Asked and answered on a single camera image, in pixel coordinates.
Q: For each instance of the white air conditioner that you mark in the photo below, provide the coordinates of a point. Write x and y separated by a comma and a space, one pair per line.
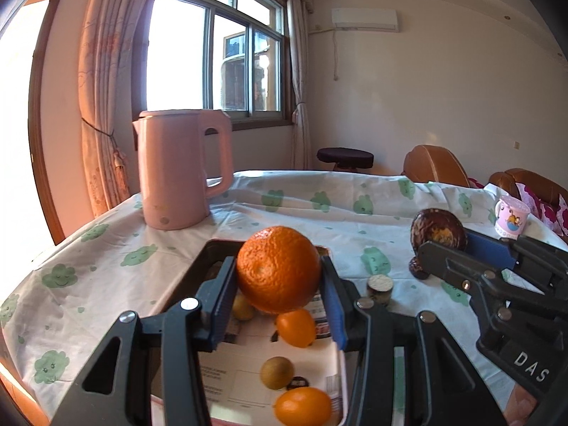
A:
364, 20

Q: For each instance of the beige curtain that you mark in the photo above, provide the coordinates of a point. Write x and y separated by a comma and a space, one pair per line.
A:
299, 75

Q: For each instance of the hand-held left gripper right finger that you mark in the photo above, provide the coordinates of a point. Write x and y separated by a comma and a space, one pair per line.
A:
335, 310

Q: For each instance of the white paper leaflet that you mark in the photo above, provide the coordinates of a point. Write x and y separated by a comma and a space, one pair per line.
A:
244, 377

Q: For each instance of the small yellow fruit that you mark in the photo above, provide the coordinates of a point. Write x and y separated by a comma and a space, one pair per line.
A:
243, 307

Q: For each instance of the medium oval orange citrus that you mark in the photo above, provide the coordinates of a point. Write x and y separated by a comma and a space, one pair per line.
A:
303, 406

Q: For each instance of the brown leather chair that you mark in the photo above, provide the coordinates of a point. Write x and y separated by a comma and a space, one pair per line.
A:
528, 184
435, 164

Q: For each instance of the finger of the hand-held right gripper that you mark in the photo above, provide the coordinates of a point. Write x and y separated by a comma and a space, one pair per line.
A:
443, 259
488, 248

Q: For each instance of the wooden frame window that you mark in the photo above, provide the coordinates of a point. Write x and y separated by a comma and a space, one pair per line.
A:
213, 53

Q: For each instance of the small round orange citrus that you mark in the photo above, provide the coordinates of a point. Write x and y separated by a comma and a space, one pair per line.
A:
296, 328

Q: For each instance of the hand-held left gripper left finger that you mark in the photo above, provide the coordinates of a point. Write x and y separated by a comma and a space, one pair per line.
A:
222, 301

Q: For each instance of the pink cartoon mug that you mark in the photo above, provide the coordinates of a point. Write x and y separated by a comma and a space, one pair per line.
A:
510, 219

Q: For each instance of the pink electric kettle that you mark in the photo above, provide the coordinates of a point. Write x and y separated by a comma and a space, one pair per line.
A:
177, 168

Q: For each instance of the dark round stool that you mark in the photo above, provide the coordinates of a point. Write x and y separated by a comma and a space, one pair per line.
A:
345, 157

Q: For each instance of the red white floral cushion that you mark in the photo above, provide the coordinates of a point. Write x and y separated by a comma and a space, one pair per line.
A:
548, 206

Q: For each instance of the pink patterned curtain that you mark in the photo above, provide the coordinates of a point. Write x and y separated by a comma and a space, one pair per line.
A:
111, 88

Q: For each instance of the large orange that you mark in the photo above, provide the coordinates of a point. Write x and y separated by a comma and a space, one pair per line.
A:
277, 270

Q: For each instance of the person's right hand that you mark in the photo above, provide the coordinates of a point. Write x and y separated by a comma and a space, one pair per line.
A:
517, 408

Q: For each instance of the brown kiwi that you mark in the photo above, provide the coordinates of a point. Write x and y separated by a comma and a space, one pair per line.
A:
277, 372

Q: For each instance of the white air conditioner pipe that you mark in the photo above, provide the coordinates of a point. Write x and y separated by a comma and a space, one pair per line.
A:
336, 53

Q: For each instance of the dark passion fruit left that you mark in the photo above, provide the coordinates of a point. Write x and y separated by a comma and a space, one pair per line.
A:
419, 269

